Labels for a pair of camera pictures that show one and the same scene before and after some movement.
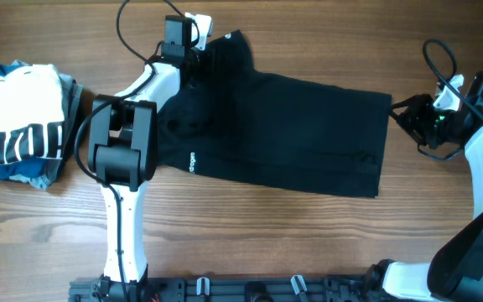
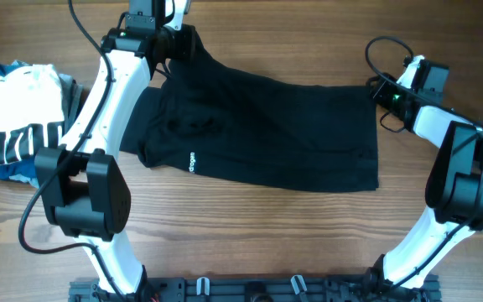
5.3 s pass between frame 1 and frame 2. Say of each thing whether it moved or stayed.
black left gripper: moved
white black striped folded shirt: stayed
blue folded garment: stayed
